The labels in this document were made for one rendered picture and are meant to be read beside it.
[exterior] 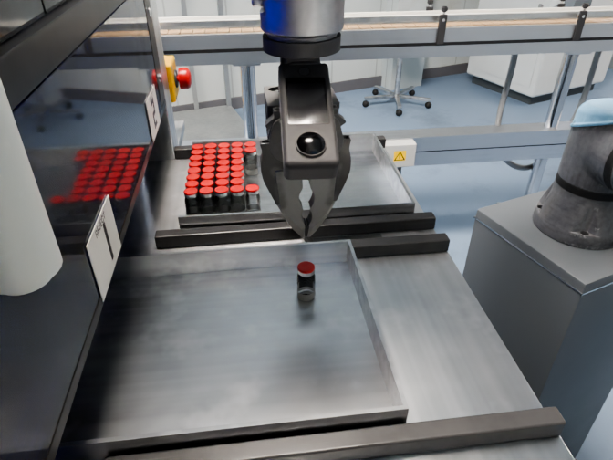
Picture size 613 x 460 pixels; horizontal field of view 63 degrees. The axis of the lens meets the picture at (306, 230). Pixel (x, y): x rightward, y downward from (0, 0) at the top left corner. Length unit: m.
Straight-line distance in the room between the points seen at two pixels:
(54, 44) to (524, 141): 1.85
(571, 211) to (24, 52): 0.82
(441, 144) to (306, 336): 1.47
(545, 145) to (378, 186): 1.37
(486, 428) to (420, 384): 0.08
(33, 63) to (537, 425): 0.49
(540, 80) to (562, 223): 3.15
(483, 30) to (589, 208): 1.02
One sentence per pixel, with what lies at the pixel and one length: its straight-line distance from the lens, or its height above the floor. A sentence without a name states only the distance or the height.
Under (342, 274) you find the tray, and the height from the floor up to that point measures 0.88.
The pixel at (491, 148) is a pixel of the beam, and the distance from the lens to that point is 2.04.
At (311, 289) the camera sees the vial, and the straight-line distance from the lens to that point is 0.59.
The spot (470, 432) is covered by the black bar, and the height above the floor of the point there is 0.90.
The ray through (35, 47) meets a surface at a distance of 0.40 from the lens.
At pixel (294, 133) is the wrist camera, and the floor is 1.12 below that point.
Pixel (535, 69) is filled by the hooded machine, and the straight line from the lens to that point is 4.04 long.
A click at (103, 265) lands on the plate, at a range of 0.48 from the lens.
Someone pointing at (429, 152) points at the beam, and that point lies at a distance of 1.95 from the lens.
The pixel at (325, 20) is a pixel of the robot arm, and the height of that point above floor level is 1.20.
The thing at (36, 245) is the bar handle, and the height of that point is 1.20.
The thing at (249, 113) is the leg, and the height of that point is 0.66.
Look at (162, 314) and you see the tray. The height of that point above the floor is 0.88.
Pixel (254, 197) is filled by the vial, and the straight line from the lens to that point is 0.74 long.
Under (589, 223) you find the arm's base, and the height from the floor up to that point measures 0.83.
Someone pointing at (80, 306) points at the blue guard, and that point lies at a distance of 0.43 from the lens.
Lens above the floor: 1.29
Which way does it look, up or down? 34 degrees down
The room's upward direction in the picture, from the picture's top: straight up
